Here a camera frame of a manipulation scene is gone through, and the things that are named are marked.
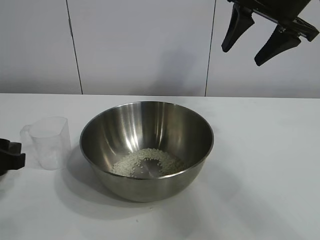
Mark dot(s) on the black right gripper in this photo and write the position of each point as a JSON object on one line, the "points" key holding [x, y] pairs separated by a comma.
{"points": [[280, 11]]}

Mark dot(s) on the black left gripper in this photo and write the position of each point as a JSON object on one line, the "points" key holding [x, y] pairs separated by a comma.
{"points": [[11, 157]]}

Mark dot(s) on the clear plastic measuring cup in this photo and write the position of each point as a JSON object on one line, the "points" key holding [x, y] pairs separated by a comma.
{"points": [[50, 140]]}

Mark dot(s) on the white rice grains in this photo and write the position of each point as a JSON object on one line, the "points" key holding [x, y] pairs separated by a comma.
{"points": [[150, 155]]}

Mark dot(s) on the stainless steel mixing bowl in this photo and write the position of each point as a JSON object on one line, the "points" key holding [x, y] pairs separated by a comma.
{"points": [[150, 185]]}

